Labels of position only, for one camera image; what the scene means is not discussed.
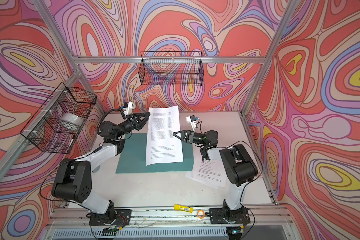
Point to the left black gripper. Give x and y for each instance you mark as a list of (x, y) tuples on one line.
[(131, 123)]

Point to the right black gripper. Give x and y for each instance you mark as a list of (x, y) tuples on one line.
[(188, 136)]

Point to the printed white paper sheet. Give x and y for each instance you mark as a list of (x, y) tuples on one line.
[(162, 146)]

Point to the teal paper folder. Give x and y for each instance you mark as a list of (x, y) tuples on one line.
[(133, 158)]

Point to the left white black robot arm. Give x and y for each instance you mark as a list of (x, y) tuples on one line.
[(73, 181)]

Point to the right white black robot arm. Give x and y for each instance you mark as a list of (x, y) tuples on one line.
[(239, 167)]

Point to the lower white paper sheets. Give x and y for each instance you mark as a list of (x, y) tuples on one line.
[(209, 172)]

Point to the grey blue stapler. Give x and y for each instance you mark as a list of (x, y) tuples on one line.
[(95, 167)]

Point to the yellow glue stick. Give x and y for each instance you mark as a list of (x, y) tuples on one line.
[(183, 208)]

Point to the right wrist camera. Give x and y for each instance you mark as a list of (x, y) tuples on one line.
[(194, 121)]

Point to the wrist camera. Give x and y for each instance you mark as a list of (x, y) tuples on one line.
[(194, 121), (128, 108)]

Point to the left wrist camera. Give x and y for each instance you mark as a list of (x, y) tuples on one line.
[(128, 108)]

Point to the back black wire basket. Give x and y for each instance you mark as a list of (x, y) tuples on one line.
[(171, 68)]

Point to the black wire basket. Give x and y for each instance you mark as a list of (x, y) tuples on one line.
[(61, 121), (171, 68)]

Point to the left black wire basket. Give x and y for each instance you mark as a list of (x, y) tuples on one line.
[(61, 121)]

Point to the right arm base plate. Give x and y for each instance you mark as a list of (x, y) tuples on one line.
[(226, 216)]

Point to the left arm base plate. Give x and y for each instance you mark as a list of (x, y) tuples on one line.
[(120, 217)]

